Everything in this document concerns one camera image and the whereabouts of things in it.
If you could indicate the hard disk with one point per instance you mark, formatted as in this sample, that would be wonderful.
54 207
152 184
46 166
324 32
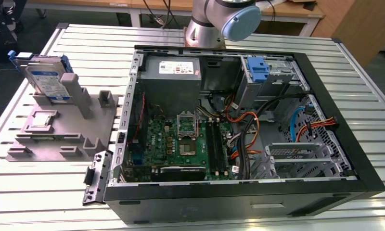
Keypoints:
47 81

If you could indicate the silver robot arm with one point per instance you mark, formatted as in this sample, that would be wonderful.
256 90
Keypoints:
206 33

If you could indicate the metal disk bay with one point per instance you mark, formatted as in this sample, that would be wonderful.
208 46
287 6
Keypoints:
308 146

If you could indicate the grey power supply unit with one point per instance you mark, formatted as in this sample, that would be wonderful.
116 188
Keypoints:
170 91

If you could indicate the green motherboard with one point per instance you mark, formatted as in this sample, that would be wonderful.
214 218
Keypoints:
160 134

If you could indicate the CPU socket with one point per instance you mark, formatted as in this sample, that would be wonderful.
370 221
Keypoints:
190 149

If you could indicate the black RAM slot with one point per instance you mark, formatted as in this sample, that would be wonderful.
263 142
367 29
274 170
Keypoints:
212 146

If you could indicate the metal drive cage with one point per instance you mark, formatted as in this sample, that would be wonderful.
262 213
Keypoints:
247 93

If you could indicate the black graphics card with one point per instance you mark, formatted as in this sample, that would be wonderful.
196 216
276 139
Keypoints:
180 172

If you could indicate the blue drive latch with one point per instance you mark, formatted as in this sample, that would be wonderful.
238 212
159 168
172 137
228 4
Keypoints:
258 69

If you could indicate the black PC case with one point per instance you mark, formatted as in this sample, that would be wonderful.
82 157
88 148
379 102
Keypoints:
212 204

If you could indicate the grey parts rack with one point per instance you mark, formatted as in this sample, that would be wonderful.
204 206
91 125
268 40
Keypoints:
71 134

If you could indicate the green RAM stick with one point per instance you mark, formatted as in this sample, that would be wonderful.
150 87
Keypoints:
48 137

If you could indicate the silver CPU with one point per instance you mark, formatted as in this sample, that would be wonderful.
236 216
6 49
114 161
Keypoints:
42 119

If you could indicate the wooden desk white frame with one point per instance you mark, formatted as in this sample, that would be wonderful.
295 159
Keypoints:
295 10

